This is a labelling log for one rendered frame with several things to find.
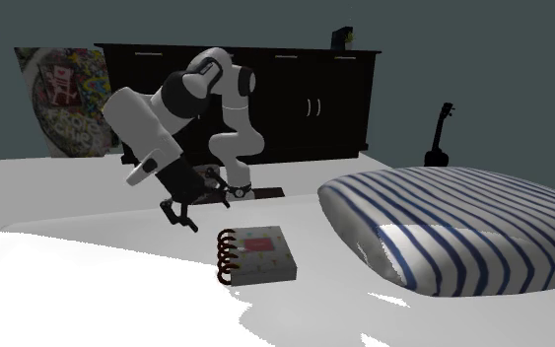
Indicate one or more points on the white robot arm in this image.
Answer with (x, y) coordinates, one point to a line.
(137, 120)

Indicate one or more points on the white bed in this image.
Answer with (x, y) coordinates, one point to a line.
(113, 288)

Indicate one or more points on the black sideboard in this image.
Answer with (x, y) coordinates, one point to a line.
(306, 81)

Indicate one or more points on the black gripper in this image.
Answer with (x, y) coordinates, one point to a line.
(181, 181)

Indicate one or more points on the colourful patterned board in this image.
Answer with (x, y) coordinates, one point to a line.
(65, 96)

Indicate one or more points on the dark robot stand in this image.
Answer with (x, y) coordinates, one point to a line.
(270, 192)

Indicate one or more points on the black ukulele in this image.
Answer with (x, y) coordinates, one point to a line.
(436, 156)

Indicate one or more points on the grey spiral-bound notebook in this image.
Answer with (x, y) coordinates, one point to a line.
(262, 257)

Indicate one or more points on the blue striped white pillow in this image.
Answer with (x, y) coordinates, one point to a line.
(450, 226)

